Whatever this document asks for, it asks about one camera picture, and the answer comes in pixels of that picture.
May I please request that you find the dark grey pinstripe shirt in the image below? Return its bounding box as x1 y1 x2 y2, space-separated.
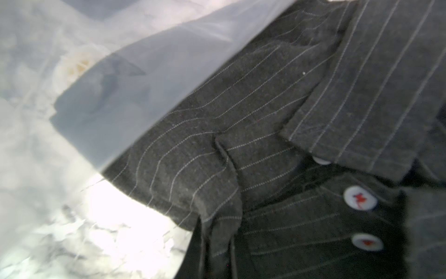
103 1 446 279

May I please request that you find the clear plastic vacuum bag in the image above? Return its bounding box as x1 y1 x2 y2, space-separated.
1 1 291 279

